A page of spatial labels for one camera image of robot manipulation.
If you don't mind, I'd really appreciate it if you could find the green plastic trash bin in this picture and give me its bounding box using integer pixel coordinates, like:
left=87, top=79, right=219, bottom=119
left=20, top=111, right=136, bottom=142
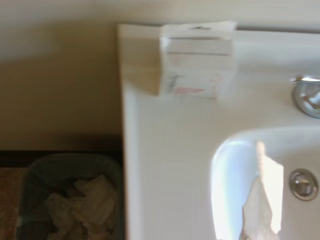
left=15, top=153, right=126, bottom=240

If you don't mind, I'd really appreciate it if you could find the white cardboard box red print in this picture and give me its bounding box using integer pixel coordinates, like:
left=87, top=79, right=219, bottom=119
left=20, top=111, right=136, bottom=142
left=158, top=20, right=238, bottom=99

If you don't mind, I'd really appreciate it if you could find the white vanity top with sink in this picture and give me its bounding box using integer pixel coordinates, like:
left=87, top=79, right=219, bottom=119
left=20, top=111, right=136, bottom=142
left=116, top=23, right=320, bottom=240

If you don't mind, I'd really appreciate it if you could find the white tissue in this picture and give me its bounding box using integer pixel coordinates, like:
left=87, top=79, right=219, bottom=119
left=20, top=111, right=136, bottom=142
left=239, top=139, right=285, bottom=240

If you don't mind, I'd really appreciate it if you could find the crumpled tissues pile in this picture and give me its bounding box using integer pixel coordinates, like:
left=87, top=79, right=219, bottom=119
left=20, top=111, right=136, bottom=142
left=44, top=173, right=119, bottom=240

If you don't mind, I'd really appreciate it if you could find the chrome sink drain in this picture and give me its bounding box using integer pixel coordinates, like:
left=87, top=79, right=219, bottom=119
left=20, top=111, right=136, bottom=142
left=289, top=168, right=320, bottom=201

